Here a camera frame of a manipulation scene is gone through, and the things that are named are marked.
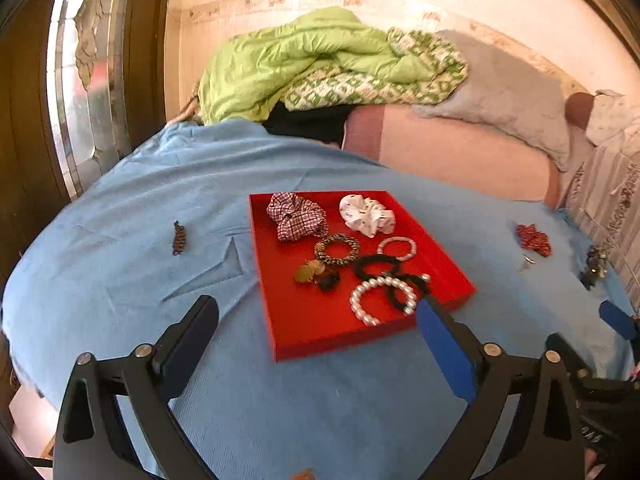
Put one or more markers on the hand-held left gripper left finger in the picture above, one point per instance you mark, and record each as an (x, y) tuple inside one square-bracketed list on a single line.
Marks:
[(192, 340)]

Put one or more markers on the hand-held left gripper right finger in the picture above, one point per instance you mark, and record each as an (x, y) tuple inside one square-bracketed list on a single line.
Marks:
[(445, 350)]

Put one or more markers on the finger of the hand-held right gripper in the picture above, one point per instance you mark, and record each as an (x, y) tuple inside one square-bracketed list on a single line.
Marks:
[(617, 319)]

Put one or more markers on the red tray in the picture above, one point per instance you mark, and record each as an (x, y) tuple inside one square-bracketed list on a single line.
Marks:
[(300, 315)]

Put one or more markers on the leopard print scrunchie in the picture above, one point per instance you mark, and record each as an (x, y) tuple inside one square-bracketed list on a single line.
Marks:
[(322, 251)]

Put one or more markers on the dark metal jewelry piece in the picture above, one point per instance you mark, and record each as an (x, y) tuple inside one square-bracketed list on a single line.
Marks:
[(594, 267)]

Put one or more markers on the brown hair clip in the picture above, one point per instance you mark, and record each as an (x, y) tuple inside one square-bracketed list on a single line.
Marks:
[(178, 239)]

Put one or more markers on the small silver earring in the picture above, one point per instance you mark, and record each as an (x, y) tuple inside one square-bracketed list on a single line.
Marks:
[(525, 263)]

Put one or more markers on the red patterned scrunchie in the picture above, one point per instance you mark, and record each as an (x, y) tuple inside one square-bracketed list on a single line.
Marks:
[(534, 237)]

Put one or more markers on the light blue blanket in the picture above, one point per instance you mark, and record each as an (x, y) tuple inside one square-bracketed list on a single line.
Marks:
[(150, 220)]

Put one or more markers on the striped floral cloth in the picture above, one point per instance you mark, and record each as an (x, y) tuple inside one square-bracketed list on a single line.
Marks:
[(607, 190)]

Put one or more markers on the white dotted scrunchie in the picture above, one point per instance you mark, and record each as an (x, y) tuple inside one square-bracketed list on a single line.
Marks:
[(367, 215)]

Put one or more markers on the red plaid scrunchie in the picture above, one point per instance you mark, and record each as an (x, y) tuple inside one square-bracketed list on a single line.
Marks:
[(295, 217)]

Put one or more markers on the pink mattress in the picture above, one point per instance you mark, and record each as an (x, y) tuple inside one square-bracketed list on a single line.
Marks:
[(450, 155)]

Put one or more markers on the white floral pillow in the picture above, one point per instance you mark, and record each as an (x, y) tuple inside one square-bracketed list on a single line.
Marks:
[(615, 115)]

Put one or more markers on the brown pillow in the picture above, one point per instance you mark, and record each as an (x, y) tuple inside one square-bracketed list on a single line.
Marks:
[(580, 110)]

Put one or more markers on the black cloth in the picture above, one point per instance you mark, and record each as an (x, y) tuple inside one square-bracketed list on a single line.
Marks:
[(310, 122)]

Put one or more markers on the grey blanket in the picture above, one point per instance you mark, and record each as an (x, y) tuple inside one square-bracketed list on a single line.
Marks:
[(510, 85)]

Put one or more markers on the green quilt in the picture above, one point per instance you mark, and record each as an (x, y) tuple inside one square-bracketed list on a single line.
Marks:
[(300, 55)]

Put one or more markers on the mirrored window frame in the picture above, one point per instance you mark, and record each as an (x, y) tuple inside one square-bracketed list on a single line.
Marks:
[(85, 85)]

